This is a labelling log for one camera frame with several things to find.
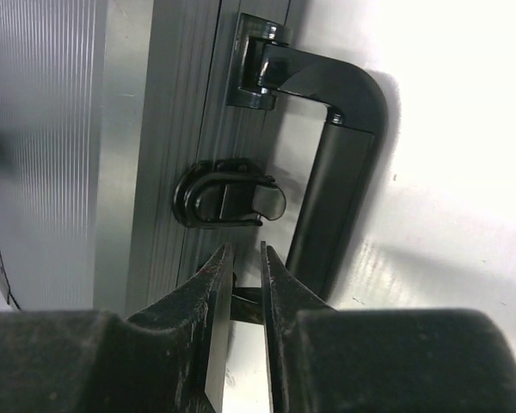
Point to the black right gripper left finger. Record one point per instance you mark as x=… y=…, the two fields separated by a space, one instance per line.
x=169 y=357

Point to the black poker chip case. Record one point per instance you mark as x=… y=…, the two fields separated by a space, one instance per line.
x=134 y=139

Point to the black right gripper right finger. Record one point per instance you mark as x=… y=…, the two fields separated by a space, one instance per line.
x=320 y=359

